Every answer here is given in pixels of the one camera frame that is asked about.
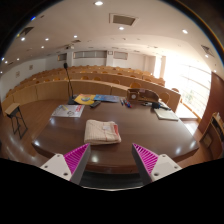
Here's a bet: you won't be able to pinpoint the recessed ceiling lights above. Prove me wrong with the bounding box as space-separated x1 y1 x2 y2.
1 0 189 64

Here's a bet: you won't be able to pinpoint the white printed poster sheet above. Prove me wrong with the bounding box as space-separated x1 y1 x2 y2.
51 104 86 118

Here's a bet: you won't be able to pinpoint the large bright window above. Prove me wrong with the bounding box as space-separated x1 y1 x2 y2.
153 54 213 118

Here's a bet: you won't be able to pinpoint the white notepad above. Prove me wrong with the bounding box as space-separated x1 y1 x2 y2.
153 107 180 121

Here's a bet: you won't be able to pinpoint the wooden desk organizer box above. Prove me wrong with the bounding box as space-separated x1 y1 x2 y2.
126 87 160 104

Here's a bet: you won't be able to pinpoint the wooden shelf unit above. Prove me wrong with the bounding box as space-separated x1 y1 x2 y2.
199 111 224 160

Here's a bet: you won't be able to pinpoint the black handheld microphone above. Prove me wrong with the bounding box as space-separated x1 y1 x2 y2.
151 100 173 112

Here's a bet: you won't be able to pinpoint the black remote control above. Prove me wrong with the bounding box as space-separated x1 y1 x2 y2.
89 100 102 109

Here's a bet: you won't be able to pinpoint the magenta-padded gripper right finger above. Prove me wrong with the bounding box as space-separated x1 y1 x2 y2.
131 143 183 185

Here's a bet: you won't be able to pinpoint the blue booklet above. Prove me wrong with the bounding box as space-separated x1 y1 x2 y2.
93 94 121 104

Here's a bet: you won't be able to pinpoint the small black-legged side table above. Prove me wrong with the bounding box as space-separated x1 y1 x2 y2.
4 102 29 140

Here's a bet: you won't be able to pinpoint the black gooseneck desk microphone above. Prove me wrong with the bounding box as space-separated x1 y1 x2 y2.
63 62 80 106

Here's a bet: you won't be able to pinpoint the beige waffle-weave towel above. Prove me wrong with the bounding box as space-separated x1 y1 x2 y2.
83 119 122 146

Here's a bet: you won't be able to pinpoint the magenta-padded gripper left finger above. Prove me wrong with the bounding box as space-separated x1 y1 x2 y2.
39 143 92 185

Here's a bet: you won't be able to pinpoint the rows of wooden lecture seats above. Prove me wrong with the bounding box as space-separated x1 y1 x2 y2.
0 64 183 113

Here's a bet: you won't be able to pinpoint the square ceiling air vent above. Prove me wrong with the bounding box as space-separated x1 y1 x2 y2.
16 26 34 38
109 13 139 27

